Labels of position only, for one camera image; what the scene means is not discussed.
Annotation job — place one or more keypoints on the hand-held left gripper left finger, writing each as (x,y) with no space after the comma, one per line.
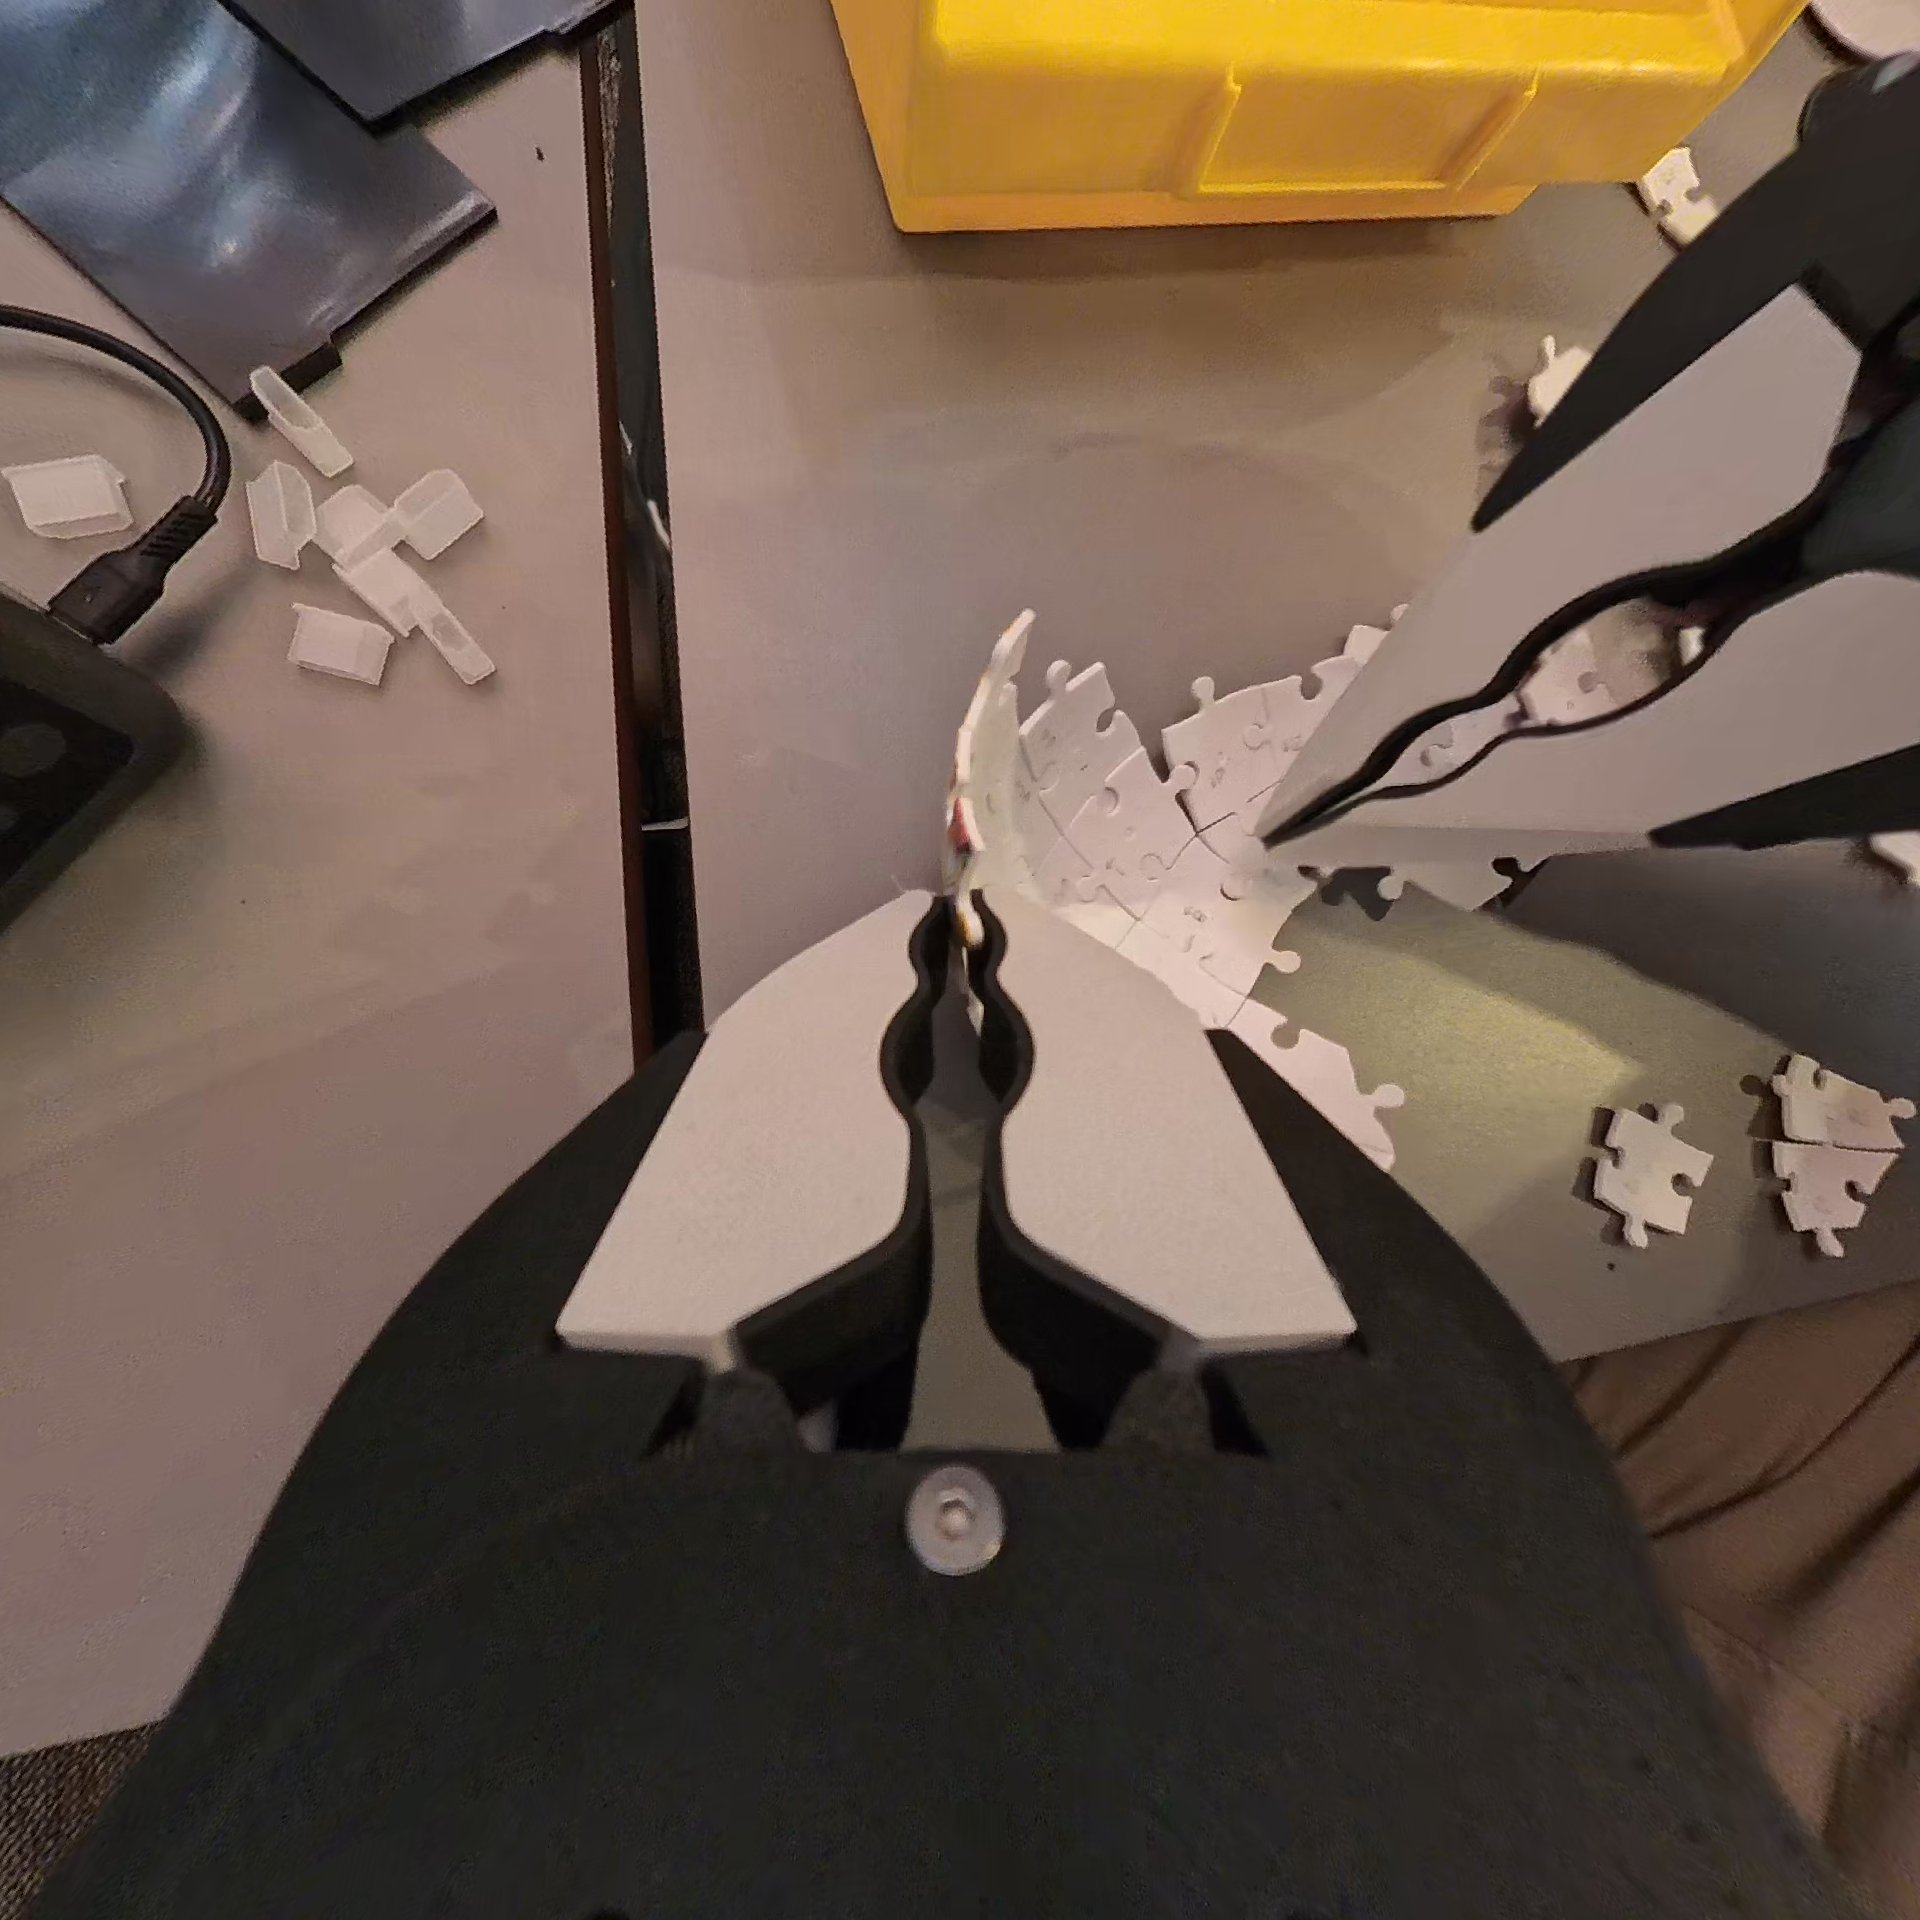
(751,1170)

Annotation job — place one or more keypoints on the black flat panel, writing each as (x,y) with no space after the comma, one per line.
(450,52)

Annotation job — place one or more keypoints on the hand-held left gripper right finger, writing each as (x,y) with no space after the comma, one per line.
(1154,1184)

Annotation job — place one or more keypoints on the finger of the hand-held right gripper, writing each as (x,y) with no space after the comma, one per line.
(1724,750)
(1574,510)

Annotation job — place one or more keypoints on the scattered white puzzle pieces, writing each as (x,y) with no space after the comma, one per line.
(1651,1170)

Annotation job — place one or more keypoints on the white rounded object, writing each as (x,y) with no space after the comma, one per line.
(1868,18)

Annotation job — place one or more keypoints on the black electronic device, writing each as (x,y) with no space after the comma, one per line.
(75,780)

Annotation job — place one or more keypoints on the person's khaki trouser leg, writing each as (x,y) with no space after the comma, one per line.
(1770,1575)

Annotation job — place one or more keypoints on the pile of clear plastic caps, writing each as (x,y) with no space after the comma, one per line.
(344,638)

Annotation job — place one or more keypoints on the dark blue glossy board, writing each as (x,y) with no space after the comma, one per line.
(224,195)

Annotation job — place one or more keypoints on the partly built puzzle ball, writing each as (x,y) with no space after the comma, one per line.
(1111,795)

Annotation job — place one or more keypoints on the yellow plastic bin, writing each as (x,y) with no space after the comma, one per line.
(1050,120)

